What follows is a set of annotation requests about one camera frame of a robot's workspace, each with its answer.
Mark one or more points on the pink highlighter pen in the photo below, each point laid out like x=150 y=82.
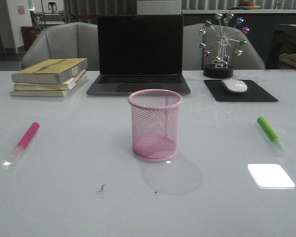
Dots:
x=22 y=144

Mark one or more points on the green highlighter pen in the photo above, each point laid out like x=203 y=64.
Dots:
x=270 y=133

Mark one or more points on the pink mesh pen holder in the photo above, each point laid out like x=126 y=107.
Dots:
x=155 y=122

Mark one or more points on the black laptop computer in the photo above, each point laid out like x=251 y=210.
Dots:
x=138 y=52

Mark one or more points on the middle white book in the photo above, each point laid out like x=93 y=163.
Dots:
x=67 y=85

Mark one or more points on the ferris wheel desk toy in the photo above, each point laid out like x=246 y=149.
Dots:
x=219 y=67

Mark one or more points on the grey right armchair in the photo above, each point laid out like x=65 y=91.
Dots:
x=241 y=57

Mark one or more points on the grey armchair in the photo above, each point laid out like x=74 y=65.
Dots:
x=71 y=40
x=241 y=57

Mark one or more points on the white computer mouse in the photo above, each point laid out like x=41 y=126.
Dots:
x=234 y=85

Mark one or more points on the grey left armchair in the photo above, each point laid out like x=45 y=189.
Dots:
x=71 y=40

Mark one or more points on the top yellow book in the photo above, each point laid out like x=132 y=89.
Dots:
x=51 y=71

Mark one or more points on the yellow book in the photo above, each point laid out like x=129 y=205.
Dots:
x=51 y=71
x=39 y=93

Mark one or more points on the black mouse pad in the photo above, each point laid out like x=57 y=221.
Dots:
x=254 y=93

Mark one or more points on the red barrier belt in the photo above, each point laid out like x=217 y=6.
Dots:
x=85 y=16

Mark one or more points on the bottom yellow book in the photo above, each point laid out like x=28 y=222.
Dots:
x=39 y=93

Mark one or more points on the red trash bin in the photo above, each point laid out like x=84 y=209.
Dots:
x=29 y=36

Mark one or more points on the fruit bowl on counter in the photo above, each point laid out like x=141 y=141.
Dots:
x=246 y=5

